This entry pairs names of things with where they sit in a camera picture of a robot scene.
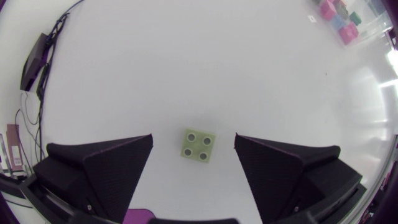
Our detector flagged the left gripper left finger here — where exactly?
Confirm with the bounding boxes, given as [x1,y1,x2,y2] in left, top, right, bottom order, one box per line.
[33,133,154,224]

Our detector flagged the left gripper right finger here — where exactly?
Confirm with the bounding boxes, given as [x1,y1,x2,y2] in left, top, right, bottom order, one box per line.
[233,133,363,224]

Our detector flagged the clear plastic container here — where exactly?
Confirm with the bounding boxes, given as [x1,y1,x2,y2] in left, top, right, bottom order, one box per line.
[306,0,395,48]

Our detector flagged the dark mat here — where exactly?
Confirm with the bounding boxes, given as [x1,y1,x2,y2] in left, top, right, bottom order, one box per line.
[122,208,156,224]

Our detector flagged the light green toy brick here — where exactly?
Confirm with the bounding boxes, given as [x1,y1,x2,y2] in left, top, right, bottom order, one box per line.
[180,128,216,164]

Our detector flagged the black power brick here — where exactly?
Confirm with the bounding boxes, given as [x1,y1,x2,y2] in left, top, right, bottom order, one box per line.
[20,32,52,92]

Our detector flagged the pink toy brick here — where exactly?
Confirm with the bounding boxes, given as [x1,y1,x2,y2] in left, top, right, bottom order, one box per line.
[319,0,338,21]
[338,22,359,45]

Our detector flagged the blue toy brick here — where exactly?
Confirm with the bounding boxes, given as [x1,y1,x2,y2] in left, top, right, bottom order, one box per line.
[330,15,346,31]

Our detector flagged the dark green toy brick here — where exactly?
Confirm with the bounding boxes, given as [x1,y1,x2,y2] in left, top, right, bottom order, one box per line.
[349,11,363,26]

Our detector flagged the black power cable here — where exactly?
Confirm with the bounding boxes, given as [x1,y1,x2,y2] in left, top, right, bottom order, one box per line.
[46,0,85,44]
[34,62,52,162]

